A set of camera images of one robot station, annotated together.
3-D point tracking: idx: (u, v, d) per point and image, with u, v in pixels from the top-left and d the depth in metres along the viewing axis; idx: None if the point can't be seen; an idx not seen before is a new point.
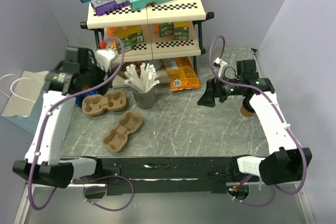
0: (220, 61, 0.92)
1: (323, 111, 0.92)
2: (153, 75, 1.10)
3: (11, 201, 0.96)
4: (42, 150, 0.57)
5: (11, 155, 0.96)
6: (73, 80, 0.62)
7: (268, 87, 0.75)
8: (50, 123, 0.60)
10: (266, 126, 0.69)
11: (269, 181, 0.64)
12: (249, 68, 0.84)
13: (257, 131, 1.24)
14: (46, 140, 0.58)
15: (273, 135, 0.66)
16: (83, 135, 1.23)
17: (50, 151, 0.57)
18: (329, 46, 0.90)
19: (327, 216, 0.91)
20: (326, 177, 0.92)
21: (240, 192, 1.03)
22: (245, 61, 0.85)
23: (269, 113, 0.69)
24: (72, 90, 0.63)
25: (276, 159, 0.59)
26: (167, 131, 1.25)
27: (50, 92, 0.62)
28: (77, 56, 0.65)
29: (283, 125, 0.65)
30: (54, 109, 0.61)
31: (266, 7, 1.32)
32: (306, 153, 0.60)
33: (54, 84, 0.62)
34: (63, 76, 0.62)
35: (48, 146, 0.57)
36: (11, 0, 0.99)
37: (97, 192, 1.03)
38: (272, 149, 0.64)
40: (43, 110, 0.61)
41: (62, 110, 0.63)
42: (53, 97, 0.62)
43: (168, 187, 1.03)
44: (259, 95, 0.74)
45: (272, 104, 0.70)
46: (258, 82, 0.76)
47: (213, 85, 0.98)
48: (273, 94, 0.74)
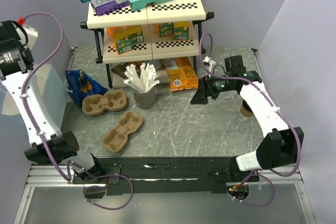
0: (209, 60, 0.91)
1: (324, 111, 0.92)
2: (153, 75, 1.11)
3: (11, 201, 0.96)
4: (43, 127, 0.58)
5: (11, 155, 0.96)
6: (22, 53, 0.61)
7: (255, 77, 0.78)
8: (32, 103, 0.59)
10: (258, 113, 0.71)
11: (266, 166, 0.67)
12: (236, 63, 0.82)
13: (257, 131, 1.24)
14: (40, 120, 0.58)
15: (265, 119, 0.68)
16: (83, 135, 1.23)
17: (50, 125, 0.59)
18: (329, 45, 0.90)
19: (327, 216, 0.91)
20: (326, 177, 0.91)
21: (240, 192, 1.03)
22: (232, 57, 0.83)
23: (259, 99, 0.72)
24: (29, 64, 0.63)
25: (272, 141, 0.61)
26: (167, 131, 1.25)
27: (8, 77, 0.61)
28: (6, 32, 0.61)
29: (273, 108, 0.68)
30: (27, 90, 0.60)
31: (266, 6, 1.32)
32: (298, 131, 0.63)
33: (4, 68, 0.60)
34: (9, 56, 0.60)
35: (45, 121, 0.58)
36: None
37: (97, 192, 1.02)
38: (266, 132, 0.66)
40: (16, 96, 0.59)
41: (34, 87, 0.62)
42: (16, 80, 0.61)
43: (168, 186, 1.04)
44: (249, 85, 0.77)
45: (261, 92, 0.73)
46: (246, 74, 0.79)
47: (205, 83, 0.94)
48: (261, 84, 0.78)
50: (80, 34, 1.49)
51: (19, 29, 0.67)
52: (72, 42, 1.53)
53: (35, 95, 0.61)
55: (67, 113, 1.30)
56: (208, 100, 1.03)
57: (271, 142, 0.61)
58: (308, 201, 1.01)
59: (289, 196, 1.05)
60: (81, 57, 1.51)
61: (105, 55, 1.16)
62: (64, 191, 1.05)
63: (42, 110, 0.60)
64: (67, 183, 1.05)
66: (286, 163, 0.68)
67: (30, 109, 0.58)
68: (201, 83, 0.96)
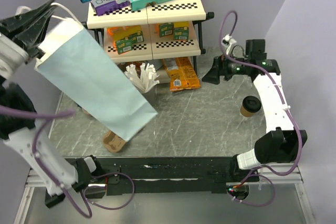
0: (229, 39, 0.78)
1: (325, 110, 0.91)
2: (153, 75, 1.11)
3: (11, 201, 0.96)
4: (62, 178, 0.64)
5: (11, 155, 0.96)
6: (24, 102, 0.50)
7: (273, 68, 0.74)
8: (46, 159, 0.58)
10: (266, 106, 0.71)
11: (262, 160, 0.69)
12: (258, 47, 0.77)
13: (257, 131, 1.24)
14: (58, 174, 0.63)
15: (272, 116, 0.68)
16: (83, 135, 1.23)
17: (66, 173, 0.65)
18: (328, 46, 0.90)
19: (327, 216, 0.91)
20: (326, 178, 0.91)
21: (240, 192, 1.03)
22: (255, 40, 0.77)
23: (271, 93, 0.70)
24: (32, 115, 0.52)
25: (272, 138, 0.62)
26: (167, 131, 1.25)
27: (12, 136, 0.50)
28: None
29: (283, 106, 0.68)
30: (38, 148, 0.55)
31: (267, 6, 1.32)
32: (302, 135, 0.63)
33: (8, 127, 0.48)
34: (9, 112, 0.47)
35: (63, 173, 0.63)
36: None
37: (97, 192, 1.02)
38: (268, 129, 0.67)
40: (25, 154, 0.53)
41: (46, 142, 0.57)
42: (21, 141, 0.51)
43: (168, 187, 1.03)
44: (264, 75, 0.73)
45: (275, 85, 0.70)
46: (264, 63, 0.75)
47: (220, 63, 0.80)
48: (279, 76, 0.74)
50: None
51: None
52: None
53: (49, 152, 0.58)
55: None
56: (219, 84, 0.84)
57: (271, 140, 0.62)
58: (308, 201, 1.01)
59: (289, 196, 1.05)
60: None
61: None
62: None
63: (59, 162, 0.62)
64: None
66: (281, 161, 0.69)
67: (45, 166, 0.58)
68: (214, 62, 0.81)
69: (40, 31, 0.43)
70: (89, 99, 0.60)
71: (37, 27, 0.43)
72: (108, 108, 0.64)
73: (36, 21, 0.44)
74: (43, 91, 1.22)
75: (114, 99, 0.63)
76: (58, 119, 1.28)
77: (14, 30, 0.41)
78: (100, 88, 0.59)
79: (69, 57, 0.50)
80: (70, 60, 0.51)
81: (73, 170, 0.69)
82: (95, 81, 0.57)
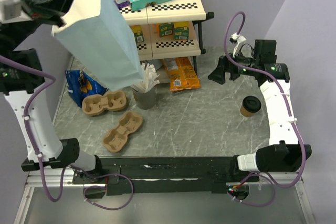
0: (238, 37, 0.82)
1: (326, 110, 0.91)
2: (153, 75, 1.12)
3: (12, 201, 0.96)
4: (43, 150, 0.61)
5: (12, 155, 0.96)
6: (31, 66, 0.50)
7: (283, 75, 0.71)
8: (34, 125, 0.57)
10: (272, 116, 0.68)
11: (263, 169, 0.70)
12: (268, 49, 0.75)
13: (257, 131, 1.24)
14: (40, 142, 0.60)
15: (276, 127, 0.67)
16: (83, 135, 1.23)
17: (49, 148, 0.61)
18: (327, 45, 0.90)
19: (327, 216, 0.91)
20: (327, 178, 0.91)
21: (240, 192, 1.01)
22: (265, 41, 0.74)
23: (279, 103, 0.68)
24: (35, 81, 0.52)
25: (275, 153, 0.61)
26: (167, 131, 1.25)
27: (11, 94, 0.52)
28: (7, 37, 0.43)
29: (289, 118, 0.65)
30: (30, 112, 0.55)
31: (266, 6, 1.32)
32: (306, 149, 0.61)
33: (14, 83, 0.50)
34: (14, 71, 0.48)
35: (45, 145, 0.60)
36: None
37: (96, 192, 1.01)
38: (272, 140, 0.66)
40: (18, 114, 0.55)
41: (40, 107, 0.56)
42: (19, 98, 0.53)
43: (168, 187, 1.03)
44: (272, 83, 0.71)
45: (283, 95, 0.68)
46: (274, 67, 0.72)
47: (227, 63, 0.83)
48: (287, 83, 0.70)
50: None
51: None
52: None
53: (40, 120, 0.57)
55: (66, 113, 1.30)
56: (225, 81, 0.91)
57: (274, 155, 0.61)
58: (308, 201, 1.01)
59: (289, 196, 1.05)
60: None
61: None
62: (64, 191, 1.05)
63: (45, 131, 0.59)
64: (67, 183, 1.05)
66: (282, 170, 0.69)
67: (31, 130, 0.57)
68: (220, 62, 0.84)
69: None
70: (92, 65, 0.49)
71: None
72: (111, 75, 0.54)
73: None
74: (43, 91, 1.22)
75: (116, 68, 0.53)
76: (58, 119, 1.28)
77: None
78: (106, 57, 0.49)
79: (84, 29, 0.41)
80: (82, 31, 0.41)
81: (61, 148, 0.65)
82: (102, 51, 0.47)
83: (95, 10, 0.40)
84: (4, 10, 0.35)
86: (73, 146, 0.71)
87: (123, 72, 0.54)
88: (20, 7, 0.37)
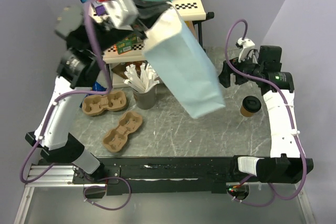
0: (243, 42, 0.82)
1: (326, 110, 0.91)
2: (153, 75, 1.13)
3: (12, 201, 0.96)
4: (46, 136, 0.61)
5: (12, 156, 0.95)
6: (86, 70, 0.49)
7: (287, 84, 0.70)
8: (55, 112, 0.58)
10: (274, 127, 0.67)
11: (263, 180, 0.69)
12: (272, 57, 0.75)
13: (257, 131, 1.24)
14: (48, 127, 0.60)
15: (279, 139, 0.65)
16: (83, 135, 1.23)
17: (51, 138, 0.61)
18: (328, 46, 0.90)
19: (327, 216, 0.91)
20: (326, 178, 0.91)
21: (240, 192, 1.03)
22: (270, 48, 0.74)
23: (282, 114, 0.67)
24: (83, 82, 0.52)
25: (275, 167, 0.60)
26: (167, 131, 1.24)
27: (61, 78, 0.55)
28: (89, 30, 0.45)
29: (292, 131, 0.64)
30: (61, 100, 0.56)
31: (267, 6, 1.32)
32: (308, 163, 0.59)
33: (69, 73, 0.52)
34: (75, 63, 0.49)
35: (50, 134, 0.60)
36: (13, 0, 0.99)
37: (97, 192, 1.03)
38: (273, 153, 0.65)
40: (53, 96, 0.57)
41: (71, 102, 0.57)
42: (63, 85, 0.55)
43: (168, 187, 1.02)
44: (276, 92, 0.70)
45: (286, 105, 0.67)
46: (278, 77, 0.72)
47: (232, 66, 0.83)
48: (292, 94, 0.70)
50: None
51: (116, 1, 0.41)
52: None
53: (63, 113, 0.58)
55: None
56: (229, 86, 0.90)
57: (275, 168, 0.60)
58: (308, 201, 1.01)
59: (289, 196, 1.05)
60: None
61: (106, 55, 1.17)
62: (64, 191, 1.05)
63: (59, 124, 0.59)
64: (67, 183, 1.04)
66: (282, 181, 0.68)
67: (50, 115, 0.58)
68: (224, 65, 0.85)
69: (151, 16, 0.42)
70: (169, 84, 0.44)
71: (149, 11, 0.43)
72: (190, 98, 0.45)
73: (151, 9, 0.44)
74: (43, 91, 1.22)
75: (196, 89, 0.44)
76: None
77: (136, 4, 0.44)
78: (182, 73, 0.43)
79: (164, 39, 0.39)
80: (165, 49, 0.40)
81: (60, 144, 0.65)
82: (184, 70, 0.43)
83: (178, 27, 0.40)
84: (126, 19, 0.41)
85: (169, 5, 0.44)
86: (73, 150, 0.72)
87: (203, 94, 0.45)
88: (129, 20, 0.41)
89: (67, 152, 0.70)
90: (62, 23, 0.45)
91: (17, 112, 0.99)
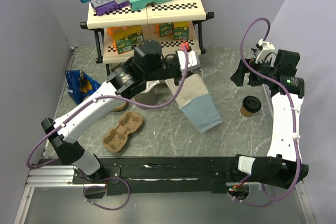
0: (263, 43, 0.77)
1: (326, 110, 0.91)
2: None
3: (12, 201, 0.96)
4: (69, 125, 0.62)
5: (12, 155, 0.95)
6: (132, 86, 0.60)
7: (297, 89, 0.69)
8: (91, 107, 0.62)
10: (275, 128, 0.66)
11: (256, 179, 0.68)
12: (287, 62, 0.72)
13: (257, 131, 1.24)
14: (74, 119, 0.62)
15: (277, 140, 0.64)
16: (83, 135, 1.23)
17: (72, 129, 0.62)
18: (328, 46, 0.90)
19: (327, 216, 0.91)
20: (325, 178, 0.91)
21: (240, 192, 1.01)
22: (287, 52, 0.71)
23: (286, 116, 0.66)
24: (126, 94, 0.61)
25: (269, 164, 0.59)
26: (167, 131, 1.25)
27: (109, 84, 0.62)
28: (154, 62, 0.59)
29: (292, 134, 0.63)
30: (100, 99, 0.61)
31: (267, 6, 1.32)
32: (303, 168, 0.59)
33: (118, 82, 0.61)
34: (127, 78, 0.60)
35: (73, 125, 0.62)
36: (14, 0, 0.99)
37: (97, 192, 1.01)
38: (269, 153, 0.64)
40: (95, 94, 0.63)
41: (107, 104, 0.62)
42: (108, 89, 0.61)
43: (168, 187, 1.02)
44: (284, 96, 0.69)
45: (292, 109, 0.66)
46: (289, 81, 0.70)
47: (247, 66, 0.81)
48: (301, 99, 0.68)
50: (81, 34, 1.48)
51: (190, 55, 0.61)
52: (72, 42, 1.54)
53: (96, 110, 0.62)
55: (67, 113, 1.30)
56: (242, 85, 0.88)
57: (268, 166, 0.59)
58: (308, 201, 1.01)
59: (289, 196, 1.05)
60: (81, 58, 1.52)
61: (106, 55, 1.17)
62: (65, 191, 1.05)
63: (87, 118, 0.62)
64: (67, 183, 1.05)
66: (275, 184, 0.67)
67: (83, 107, 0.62)
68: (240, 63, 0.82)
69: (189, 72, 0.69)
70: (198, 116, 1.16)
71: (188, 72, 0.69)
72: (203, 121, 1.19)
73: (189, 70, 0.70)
74: (44, 91, 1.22)
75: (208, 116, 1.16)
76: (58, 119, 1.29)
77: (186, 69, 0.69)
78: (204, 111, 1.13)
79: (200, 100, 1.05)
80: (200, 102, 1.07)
81: (72, 139, 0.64)
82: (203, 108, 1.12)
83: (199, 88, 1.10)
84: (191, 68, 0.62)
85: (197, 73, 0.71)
86: (73, 153, 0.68)
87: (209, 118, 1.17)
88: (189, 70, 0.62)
89: (67, 152, 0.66)
90: (142, 46, 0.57)
91: (17, 112, 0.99)
